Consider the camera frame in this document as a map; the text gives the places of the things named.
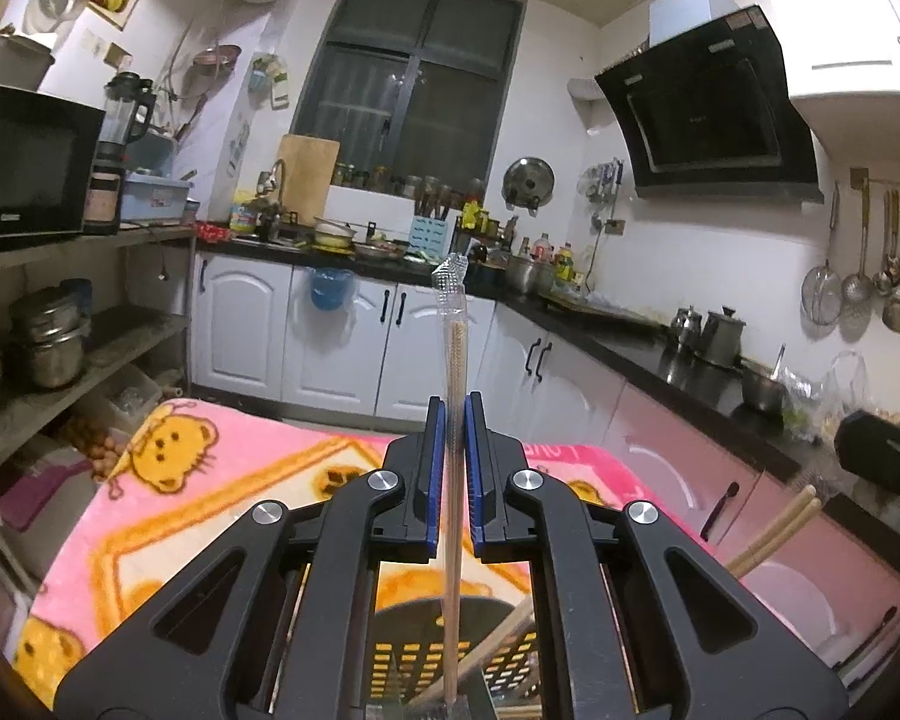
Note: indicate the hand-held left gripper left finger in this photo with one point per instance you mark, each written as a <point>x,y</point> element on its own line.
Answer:
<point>436,465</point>

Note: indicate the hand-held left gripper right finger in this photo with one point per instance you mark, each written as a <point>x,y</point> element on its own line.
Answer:
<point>474,465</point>

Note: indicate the green plastic utensil holder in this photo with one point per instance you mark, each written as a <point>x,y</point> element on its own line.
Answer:
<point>412,611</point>

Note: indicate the clear plastic bag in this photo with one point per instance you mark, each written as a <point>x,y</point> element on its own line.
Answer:
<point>844,390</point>

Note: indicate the steel pot with spoon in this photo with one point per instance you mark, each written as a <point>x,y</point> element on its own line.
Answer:
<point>763,390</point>

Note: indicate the steel hanging ladle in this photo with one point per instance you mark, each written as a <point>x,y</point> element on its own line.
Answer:
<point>898,315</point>

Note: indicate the steel slotted ladle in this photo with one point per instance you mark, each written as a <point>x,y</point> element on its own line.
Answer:
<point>856,286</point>

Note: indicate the steel mesh strainer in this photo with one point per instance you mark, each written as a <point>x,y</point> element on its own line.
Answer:
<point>821,296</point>

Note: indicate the steel hanging spoon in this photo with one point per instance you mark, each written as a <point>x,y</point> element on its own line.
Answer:
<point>883,281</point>

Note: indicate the steel stockpot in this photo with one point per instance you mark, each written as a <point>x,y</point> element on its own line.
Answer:
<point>529,276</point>

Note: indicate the large steel kettle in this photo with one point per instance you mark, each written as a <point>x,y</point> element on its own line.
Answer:
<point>722,341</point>

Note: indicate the flat metal tray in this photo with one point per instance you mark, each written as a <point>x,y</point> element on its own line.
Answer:
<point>600,311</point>

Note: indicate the pink bear printed blanket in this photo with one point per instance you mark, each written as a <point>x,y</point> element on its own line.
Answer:
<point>232,480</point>

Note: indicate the yellow oil bottle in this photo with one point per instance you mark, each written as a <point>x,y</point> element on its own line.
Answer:
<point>564,266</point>

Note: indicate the blue knife block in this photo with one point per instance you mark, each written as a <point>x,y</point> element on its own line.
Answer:
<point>429,236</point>

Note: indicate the small steel kettle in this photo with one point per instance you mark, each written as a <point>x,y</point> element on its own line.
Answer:
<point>686,330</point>

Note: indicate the white lower kitchen cabinet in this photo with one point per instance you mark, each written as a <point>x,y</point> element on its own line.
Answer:
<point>240,330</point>

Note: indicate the hanging steel pot lid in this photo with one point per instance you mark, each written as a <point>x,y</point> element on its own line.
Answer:
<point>529,181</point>

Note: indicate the wooden cutting board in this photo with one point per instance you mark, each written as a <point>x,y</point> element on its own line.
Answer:
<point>307,172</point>

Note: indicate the pile of round brown produce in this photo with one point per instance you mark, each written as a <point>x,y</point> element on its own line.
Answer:
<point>97,450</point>

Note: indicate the steel faucet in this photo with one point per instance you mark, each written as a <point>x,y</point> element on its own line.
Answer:
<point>277,165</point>

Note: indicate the grey storage shelf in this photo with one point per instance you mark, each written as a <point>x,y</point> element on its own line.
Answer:
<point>120,330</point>

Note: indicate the dark framed window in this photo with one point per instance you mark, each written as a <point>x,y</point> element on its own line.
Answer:
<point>390,105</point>

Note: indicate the blue plastic container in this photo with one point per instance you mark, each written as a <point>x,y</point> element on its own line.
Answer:
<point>154,199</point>

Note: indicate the black range hood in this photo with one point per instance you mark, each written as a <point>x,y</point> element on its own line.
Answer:
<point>705,105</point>

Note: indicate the purple plastic tray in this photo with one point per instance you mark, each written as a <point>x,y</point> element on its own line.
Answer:
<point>37,499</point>

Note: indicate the stacked steel pots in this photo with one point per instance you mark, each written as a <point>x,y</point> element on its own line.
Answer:
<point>49,352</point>

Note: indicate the white upper cabinet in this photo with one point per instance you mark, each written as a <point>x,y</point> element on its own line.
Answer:
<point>832,15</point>

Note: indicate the hanging copper pan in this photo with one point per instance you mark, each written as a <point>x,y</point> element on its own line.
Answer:
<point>216,60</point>

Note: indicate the black blender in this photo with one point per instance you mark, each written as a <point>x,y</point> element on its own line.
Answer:
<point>116,127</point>

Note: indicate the black microwave oven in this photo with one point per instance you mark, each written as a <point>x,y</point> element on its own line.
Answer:
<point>22,157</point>

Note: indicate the steel box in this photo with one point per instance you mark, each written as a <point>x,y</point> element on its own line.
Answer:
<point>7,64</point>

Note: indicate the utensil hanging rail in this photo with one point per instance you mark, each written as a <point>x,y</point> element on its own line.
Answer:
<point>892,181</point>

